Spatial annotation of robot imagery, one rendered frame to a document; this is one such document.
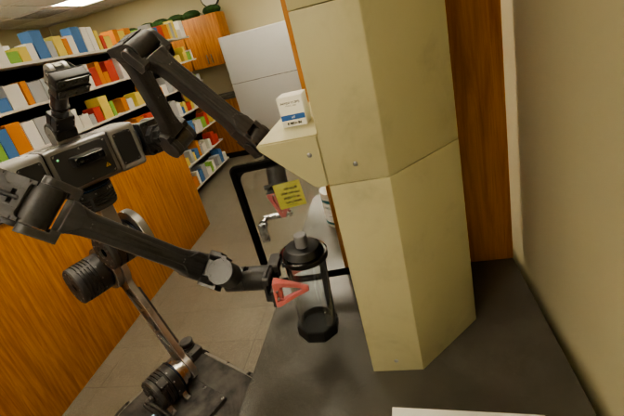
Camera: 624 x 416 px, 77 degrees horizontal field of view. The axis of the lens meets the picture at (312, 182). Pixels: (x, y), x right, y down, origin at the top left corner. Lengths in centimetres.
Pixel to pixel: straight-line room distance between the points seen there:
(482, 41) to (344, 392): 86
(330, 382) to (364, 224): 41
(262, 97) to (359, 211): 521
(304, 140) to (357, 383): 56
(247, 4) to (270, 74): 124
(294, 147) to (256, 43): 511
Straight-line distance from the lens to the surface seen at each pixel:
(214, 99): 111
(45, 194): 83
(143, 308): 207
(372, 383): 98
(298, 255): 84
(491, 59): 105
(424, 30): 74
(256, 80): 585
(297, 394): 100
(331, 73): 65
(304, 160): 70
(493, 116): 109
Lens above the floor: 169
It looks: 22 degrees down
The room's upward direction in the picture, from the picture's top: 14 degrees counter-clockwise
